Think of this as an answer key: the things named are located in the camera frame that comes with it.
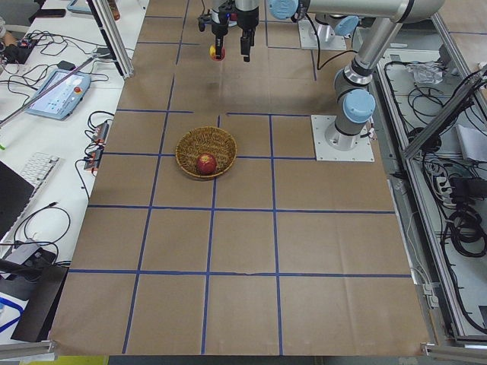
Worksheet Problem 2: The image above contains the red yellow apple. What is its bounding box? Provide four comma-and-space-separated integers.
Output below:
208, 45, 226, 62

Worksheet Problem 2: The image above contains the brown water bottle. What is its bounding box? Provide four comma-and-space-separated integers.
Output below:
107, 0, 120, 21

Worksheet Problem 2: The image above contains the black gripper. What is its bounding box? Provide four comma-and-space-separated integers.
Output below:
236, 7, 259, 62
211, 10, 228, 58

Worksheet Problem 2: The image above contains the blue teach pendant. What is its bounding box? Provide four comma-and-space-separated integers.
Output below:
66, 0, 91, 14
26, 72, 91, 120

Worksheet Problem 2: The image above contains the dark red apple in basket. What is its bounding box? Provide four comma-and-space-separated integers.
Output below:
196, 153, 217, 176

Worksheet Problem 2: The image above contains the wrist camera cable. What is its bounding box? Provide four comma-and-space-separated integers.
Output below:
196, 0, 213, 33

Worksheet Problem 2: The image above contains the aluminium frame post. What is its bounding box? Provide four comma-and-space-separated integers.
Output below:
87, 0, 134, 79

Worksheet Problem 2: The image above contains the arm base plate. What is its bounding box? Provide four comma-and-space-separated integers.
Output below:
298, 20, 355, 51
310, 115, 374, 163

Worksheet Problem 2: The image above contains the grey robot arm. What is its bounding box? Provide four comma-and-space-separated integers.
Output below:
269, 1, 444, 151
211, 0, 232, 61

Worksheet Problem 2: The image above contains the black power adapter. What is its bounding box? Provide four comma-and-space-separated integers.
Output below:
57, 61, 76, 71

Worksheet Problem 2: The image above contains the white keyboard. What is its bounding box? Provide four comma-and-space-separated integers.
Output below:
20, 152, 61, 198

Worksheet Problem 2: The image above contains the woven wicker basket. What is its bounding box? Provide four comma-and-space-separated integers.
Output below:
175, 126, 237, 180

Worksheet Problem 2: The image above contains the grey usb hub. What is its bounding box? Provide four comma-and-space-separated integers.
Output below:
1, 243, 56, 272

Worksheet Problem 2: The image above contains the black laptop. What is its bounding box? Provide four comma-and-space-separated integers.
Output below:
0, 162, 34, 238

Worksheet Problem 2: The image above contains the long metal rod tool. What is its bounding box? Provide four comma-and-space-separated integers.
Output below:
1, 53, 99, 126

